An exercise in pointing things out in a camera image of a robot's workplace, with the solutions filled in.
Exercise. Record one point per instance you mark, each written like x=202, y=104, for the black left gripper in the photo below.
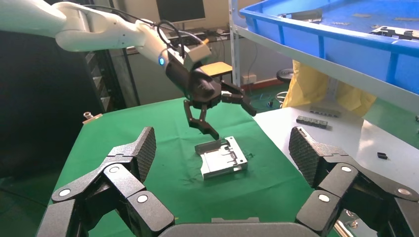
x=203, y=90

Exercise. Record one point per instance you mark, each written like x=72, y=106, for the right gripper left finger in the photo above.
x=131, y=176

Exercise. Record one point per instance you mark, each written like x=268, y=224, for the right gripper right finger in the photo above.
x=327, y=170

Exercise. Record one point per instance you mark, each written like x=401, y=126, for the stamped sheet metal bracket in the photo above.
x=304, y=15
x=219, y=160
x=396, y=32

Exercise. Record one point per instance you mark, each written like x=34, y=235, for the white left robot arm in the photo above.
x=98, y=29

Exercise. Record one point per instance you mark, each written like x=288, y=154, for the wooden top stool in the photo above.
x=219, y=68

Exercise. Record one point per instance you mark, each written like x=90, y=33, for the green table cloth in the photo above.
x=98, y=140

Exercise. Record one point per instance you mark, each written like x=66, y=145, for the small black plastic part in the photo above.
x=382, y=156

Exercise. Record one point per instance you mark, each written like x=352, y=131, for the white perforated shelf upright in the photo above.
x=234, y=49

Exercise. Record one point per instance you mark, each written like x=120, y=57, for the silver binder clip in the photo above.
x=92, y=118

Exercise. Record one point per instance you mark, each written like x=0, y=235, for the black rubber wheel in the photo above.
x=284, y=75

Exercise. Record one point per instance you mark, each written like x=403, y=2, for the yellow plastic bag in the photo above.
x=307, y=88

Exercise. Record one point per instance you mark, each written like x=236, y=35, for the black stand pole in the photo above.
x=132, y=78

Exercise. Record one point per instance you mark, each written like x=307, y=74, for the black equipment rack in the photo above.
x=98, y=81

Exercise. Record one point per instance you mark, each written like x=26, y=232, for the black computer monitor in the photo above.
x=180, y=9

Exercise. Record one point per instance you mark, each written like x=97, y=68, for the blue plastic bin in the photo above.
x=343, y=49

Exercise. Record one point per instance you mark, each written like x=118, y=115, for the small flat metal strip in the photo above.
x=340, y=23
x=374, y=27
x=360, y=15
x=406, y=19

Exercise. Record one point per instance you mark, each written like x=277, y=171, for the white wall outlet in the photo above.
x=249, y=78

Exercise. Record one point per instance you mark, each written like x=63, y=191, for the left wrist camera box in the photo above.
x=196, y=54

